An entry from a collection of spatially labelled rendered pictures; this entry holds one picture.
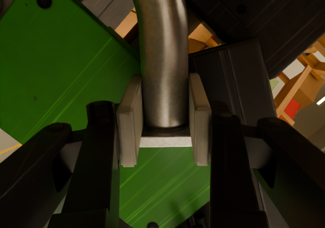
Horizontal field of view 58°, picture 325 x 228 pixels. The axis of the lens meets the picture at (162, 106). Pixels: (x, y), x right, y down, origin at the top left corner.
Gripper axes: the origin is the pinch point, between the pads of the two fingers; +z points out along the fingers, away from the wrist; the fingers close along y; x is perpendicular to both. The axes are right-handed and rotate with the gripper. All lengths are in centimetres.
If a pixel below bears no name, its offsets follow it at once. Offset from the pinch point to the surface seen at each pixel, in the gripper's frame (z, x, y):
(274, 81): 341, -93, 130
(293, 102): 336, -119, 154
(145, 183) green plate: 4.5, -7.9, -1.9
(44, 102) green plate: 4.6, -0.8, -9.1
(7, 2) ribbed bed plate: 6.7, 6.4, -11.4
